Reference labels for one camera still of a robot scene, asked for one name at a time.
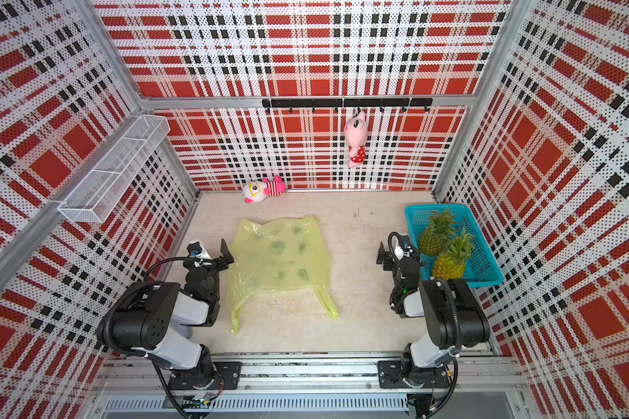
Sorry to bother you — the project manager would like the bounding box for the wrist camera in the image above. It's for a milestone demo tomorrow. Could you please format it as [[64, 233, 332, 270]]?
[[186, 241, 211, 259], [388, 232, 412, 261]]

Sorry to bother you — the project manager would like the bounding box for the aluminium mounting rail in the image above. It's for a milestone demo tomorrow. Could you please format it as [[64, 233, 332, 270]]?
[[91, 352, 528, 415]]

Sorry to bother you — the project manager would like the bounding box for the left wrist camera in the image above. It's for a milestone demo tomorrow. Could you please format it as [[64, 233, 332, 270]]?
[[186, 241, 211, 259]]

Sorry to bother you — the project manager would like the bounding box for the pink hanging plush toy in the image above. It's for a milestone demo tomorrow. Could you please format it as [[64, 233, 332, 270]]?
[[344, 111, 368, 168]]

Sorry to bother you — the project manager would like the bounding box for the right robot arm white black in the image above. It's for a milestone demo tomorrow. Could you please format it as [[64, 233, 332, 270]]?
[[377, 232, 491, 389]]

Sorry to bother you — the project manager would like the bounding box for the white pink plush bird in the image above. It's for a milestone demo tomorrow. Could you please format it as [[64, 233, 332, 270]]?
[[242, 176, 287, 204]]

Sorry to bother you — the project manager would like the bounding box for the black hook rail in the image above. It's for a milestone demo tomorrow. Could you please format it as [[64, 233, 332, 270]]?
[[261, 97, 434, 111]]

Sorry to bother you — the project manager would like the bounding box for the pineapple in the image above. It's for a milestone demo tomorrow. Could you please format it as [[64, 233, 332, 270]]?
[[418, 209, 456, 257], [431, 228, 473, 279]]

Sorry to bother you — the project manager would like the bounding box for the teal plastic basket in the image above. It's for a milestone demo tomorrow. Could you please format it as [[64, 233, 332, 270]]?
[[405, 204, 503, 288]]

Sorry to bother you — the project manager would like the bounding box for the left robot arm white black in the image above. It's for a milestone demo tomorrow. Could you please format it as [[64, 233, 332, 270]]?
[[96, 240, 234, 389]]

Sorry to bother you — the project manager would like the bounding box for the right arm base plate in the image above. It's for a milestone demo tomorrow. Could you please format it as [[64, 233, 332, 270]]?
[[377, 360, 450, 389]]

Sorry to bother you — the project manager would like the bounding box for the white wire mesh shelf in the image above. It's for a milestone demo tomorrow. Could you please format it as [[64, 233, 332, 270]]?
[[58, 115, 169, 223]]

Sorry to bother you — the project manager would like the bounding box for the yellow-green plastic bag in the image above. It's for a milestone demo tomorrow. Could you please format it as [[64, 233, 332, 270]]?
[[226, 215, 339, 335]]

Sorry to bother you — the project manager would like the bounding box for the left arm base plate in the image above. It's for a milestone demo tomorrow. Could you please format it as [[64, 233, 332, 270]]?
[[168, 361, 243, 391]]

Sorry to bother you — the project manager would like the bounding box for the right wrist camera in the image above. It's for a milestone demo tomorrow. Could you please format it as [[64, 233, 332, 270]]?
[[388, 232, 412, 261]]

